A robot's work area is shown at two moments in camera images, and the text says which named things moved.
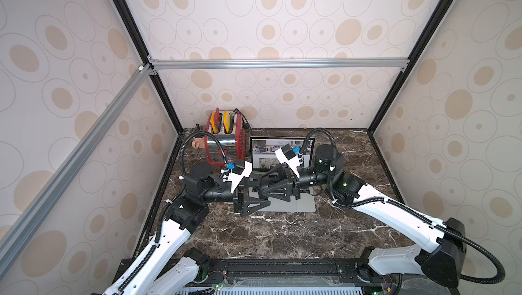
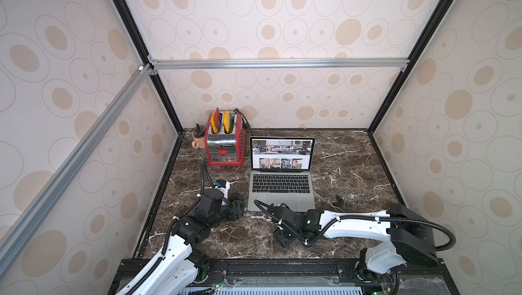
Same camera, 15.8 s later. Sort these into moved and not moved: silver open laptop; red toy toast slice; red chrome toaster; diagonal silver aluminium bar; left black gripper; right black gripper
Moved: left black gripper; right black gripper
Not moved: silver open laptop; red toy toast slice; diagonal silver aluminium bar; red chrome toaster
